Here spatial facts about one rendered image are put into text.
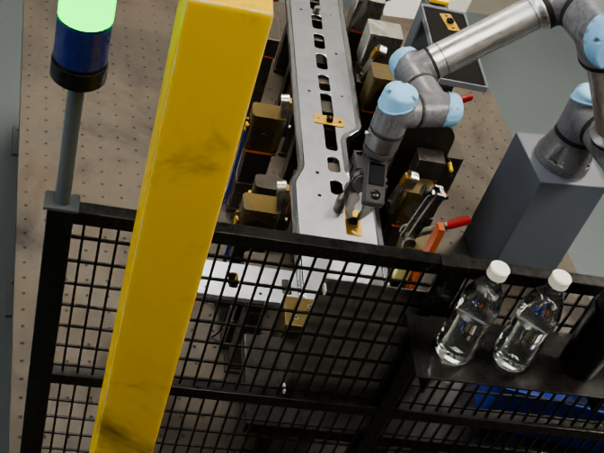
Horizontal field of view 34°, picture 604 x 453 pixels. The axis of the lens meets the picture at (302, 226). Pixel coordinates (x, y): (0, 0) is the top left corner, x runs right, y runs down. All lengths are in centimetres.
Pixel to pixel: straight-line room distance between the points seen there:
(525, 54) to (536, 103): 43
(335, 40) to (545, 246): 86
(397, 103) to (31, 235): 104
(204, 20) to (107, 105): 192
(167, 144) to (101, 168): 159
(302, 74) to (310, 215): 57
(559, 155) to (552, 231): 23
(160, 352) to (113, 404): 15
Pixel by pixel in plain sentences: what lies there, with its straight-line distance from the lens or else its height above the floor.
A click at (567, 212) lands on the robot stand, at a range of 275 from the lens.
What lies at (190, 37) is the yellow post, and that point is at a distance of 114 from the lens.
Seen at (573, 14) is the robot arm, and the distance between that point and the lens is 224.
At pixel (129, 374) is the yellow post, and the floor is 132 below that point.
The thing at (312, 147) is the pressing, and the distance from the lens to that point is 258.
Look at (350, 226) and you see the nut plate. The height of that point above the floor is 108.
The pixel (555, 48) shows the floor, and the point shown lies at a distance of 559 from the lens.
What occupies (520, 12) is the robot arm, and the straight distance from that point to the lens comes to 227.
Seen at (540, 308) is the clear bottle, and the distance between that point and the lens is 155.
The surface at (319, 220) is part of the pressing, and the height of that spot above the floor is 100.
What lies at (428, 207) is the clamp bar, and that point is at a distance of 227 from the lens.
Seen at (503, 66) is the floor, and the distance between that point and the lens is 524.
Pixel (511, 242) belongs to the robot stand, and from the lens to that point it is 277.
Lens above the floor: 258
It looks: 42 degrees down
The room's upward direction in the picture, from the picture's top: 20 degrees clockwise
